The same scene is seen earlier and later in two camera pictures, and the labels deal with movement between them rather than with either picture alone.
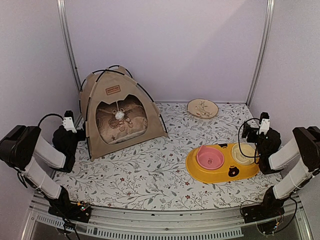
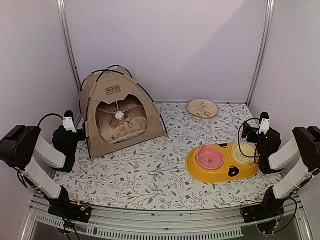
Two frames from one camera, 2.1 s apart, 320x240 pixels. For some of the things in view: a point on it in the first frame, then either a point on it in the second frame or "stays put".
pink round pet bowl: [209, 158] stays put
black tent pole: [88, 107] → [88, 108]
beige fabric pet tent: [116, 112] stays put
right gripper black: [247, 129] stays put
